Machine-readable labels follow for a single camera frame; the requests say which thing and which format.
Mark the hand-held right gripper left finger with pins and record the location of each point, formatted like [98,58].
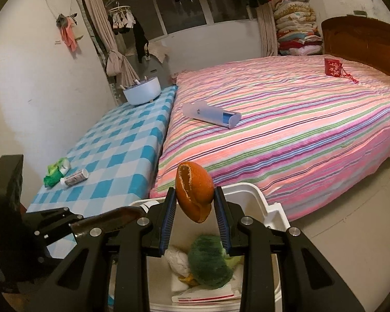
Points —
[169,221]

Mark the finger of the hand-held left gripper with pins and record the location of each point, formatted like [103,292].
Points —
[55,216]
[58,234]

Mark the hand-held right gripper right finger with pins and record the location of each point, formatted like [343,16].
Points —
[221,221]

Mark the white plastic bin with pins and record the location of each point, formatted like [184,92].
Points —
[247,201]

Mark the white tissue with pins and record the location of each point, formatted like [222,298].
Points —
[177,260]

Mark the brown bread loaf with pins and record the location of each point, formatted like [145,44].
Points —
[195,188]

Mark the green broccoli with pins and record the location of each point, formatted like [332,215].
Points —
[211,263]

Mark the white and magenta medicine box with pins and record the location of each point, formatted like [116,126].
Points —
[208,297]

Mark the white squeeze tube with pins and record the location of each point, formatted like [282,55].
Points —
[74,178]

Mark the green crumpled packet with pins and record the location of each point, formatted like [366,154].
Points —
[55,172]

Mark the blue checkered cloth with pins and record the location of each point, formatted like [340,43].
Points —
[117,143]

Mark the bed with striped sheet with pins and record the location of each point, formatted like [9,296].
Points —
[279,136]

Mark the lavender case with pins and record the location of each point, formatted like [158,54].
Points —
[204,113]

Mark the beige cloth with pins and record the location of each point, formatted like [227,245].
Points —
[159,52]

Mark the black hanging garment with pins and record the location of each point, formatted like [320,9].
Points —
[139,42]

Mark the tied beige curtain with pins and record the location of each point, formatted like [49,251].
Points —
[100,39]

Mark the pink cloth on hook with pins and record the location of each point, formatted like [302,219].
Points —
[68,32]

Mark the red pouch with tassel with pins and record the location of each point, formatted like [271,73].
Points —
[333,68]

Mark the sock drying hanger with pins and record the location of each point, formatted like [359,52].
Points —
[122,19]

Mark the stack of folded quilts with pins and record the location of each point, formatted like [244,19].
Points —
[295,26]

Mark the wooden headboard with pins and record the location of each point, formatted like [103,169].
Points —
[367,45]

